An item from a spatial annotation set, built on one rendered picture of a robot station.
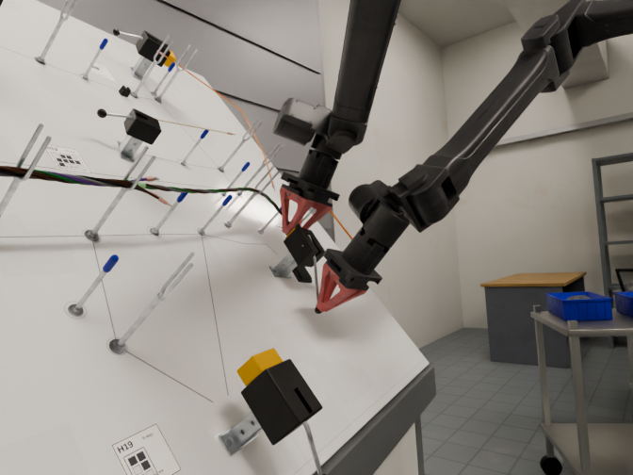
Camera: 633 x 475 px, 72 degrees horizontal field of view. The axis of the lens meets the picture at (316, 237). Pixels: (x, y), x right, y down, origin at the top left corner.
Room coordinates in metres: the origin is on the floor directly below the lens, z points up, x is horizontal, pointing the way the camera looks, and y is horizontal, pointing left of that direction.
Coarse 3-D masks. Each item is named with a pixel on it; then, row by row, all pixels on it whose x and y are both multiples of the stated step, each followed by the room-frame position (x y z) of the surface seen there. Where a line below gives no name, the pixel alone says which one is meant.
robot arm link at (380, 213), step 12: (372, 204) 0.70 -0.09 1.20; (384, 204) 0.67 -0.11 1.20; (396, 204) 0.68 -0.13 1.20; (372, 216) 0.67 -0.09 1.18; (384, 216) 0.65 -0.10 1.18; (396, 216) 0.65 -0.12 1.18; (372, 228) 0.66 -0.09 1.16; (384, 228) 0.66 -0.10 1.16; (396, 228) 0.66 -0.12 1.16; (372, 240) 0.67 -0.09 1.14; (384, 240) 0.66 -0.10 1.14; (396, 240) 0.68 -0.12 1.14
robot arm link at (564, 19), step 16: (576, 0) 0.76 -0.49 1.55; (592, 0) 0.74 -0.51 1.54; (608, 0) 0.73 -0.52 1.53; (624, 0) 0.71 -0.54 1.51; (560, 16) 0.75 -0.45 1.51; (576, 16) 0.74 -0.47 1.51; (592, 16) 0.72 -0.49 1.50; (608, 16) 0.71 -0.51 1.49; (624, 16) 0.70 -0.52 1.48; (560, 32) 0.72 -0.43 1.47; (576, 32) 0.80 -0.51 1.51; (592, 32) 0.74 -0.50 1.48; (608, 32) 0.73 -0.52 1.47; (624, 32) 0.72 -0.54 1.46; (560, 48) 0.74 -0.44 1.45; (576, 48) 0.78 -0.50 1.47; (560, 64) 0.75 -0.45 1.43
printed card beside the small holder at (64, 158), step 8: (48, 152) 0.58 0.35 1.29; (56, 152) 0.59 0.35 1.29; (64, 152) 0.61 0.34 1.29; (72, 152) 0.62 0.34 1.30; (56, 160) 0.58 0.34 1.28; (64, 160) 0.59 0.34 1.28; (72, 160) 0.61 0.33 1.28; (80, 160) 0.62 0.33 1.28; (64, 168) 0.58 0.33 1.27; (72, 168) 0.59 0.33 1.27; (80, 168) 0.61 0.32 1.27; (88, 168) 0.62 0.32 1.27
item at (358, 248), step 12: (360, 228) 0.69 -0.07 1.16; (360, 240) 0.67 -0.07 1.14; (336, 252) 0.70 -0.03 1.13; (348, 252) 0.69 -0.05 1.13; (360, 252) 0.67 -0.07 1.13; (372, 252) 0.67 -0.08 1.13; (384, 252) 0.69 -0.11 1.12; (348, 264) 0.68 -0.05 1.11; (360, 264) 0.68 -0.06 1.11; (372, 264) 0.68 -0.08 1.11; (348, 276) 0.65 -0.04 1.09; (360, 276) 0.67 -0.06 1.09; (372, 276) 0.70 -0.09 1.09
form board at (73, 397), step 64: (0, 64) 0.64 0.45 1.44; (64, 64) 0.77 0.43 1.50; (128, 64) 0.97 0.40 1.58; (0, 128) 0.55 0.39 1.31; (64, 128) 0.64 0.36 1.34; (192, 128) 0.97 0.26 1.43; (0, 192) 0.48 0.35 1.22; (64, 192) 0.55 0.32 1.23; (128, 192) 0.65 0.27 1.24; (0, 256) 0.43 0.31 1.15; (64, 256) 0.49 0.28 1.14; (128, 256) 0.56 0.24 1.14; (256, 256) 0.78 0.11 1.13; (0, 320) 0.39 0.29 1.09; (64, 320) 0.43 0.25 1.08; (128, 320) 0.49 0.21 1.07; (192, 320) 0.56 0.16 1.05; (256, 320) 0.65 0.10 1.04; (320, 320) 0.78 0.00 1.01; (384, 320) 0.97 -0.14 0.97; (0, 384) 0.36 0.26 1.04; (64, 384) 0.39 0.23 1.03; (128, 384) 0.44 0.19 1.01; (192, 384) 0.49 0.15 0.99; (320, 384) 0.65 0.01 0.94; (384, 384) 0.79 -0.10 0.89; (0, 448) 0.33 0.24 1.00; (64, 448) 0.36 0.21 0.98; (192, 448) 0.44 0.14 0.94; (256, 448) 0.49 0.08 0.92; (320, 448) 0.56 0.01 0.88
